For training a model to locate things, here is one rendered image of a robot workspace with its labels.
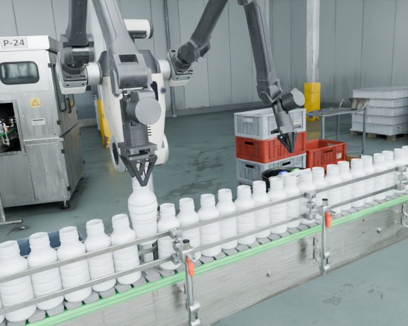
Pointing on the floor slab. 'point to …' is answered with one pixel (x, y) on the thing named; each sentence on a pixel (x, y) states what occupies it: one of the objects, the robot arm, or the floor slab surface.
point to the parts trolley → (339, 123)
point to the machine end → (32, 123)
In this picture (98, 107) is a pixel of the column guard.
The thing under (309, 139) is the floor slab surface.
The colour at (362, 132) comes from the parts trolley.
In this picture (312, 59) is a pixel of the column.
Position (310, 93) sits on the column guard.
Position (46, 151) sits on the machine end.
